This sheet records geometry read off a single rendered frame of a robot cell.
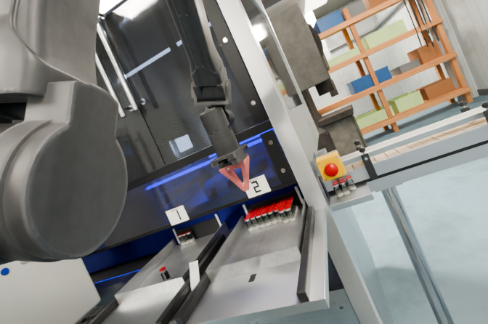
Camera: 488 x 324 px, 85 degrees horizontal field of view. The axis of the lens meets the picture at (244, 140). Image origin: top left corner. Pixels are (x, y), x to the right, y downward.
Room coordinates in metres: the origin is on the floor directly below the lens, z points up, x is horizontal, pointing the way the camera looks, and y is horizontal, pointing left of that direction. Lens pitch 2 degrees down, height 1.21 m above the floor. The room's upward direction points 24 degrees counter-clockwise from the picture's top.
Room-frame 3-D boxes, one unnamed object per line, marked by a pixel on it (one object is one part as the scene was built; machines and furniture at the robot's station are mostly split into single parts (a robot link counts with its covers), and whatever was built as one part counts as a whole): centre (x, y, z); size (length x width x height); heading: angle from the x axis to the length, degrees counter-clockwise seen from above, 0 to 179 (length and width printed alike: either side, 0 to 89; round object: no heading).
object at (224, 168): (0.64, 0.04, 1.13); 0.07 x 0.07 x 0.09; 71
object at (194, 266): (0.66, 0.29, 0.91); 0.14 x 0.03 x 0.06; 161
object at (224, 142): (0.62, 0.04, 1.20); 0.10 x 0.07 x 0.07; 161
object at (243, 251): (0.81, 0.06, 0.90); 0.34 x 0.26 x 0.04; 161
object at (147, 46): (0.94, 0.10, 1.51); 0.43 x 0.01 x 0.59; 71
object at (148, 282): (0.92, 0.38, 0.90); 0.34 x 0.26 x 0.04; 161
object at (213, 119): (0.63, 0.04, 1.26); 0.07 x 0.06 x 0.07; 169
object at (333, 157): (0.85, -0.22, 1.00); 0.08 x 0.07 x 0.07; 161
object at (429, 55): (5.29, -2.76, 1.30); 2.82 x 0.80 x 2.60; 77
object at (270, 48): (1.31, -0.31, 1.51); 0.85 x 0.01 x 0.59; 161
